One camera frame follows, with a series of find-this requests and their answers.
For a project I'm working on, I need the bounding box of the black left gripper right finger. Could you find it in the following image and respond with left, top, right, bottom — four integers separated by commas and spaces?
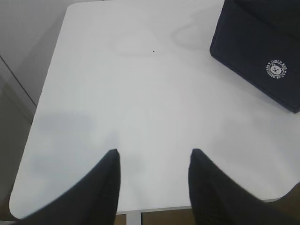
188, 149, 300, 225

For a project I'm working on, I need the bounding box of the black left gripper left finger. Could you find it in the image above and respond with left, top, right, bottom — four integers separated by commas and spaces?
17, 150, 120, 225

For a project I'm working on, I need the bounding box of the navy blue lunch bag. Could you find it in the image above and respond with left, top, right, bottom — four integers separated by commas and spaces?
210, 0, 300, 113

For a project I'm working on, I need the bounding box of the white table leg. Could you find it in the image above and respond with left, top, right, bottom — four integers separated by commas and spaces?
126, 211, 142, 225

